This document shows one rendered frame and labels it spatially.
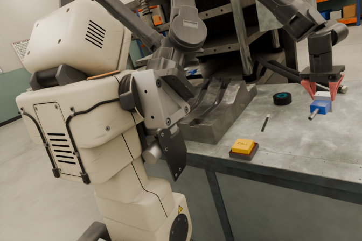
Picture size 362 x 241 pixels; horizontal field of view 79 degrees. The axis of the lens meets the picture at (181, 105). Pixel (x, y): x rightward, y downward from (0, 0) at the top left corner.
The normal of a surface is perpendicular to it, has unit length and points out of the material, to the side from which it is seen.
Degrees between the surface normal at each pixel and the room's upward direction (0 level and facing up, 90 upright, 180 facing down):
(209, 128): 90
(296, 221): 90
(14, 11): 90
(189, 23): 56
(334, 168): 0
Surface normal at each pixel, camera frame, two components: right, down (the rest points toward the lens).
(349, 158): -0.28, -0.89
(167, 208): 0.85, -0.05
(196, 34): 0.26, -0.35
